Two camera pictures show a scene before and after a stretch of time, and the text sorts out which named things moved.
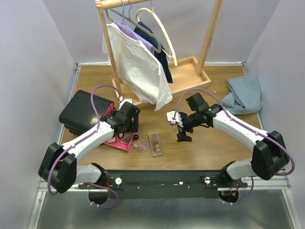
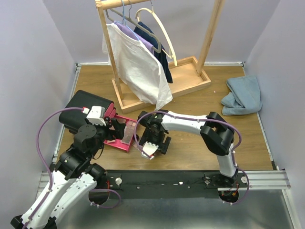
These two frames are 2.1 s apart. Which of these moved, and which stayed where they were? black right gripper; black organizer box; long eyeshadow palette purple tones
Moved: black right gripper
Stayed: black organizer box; long eyeshadow palette purple tones
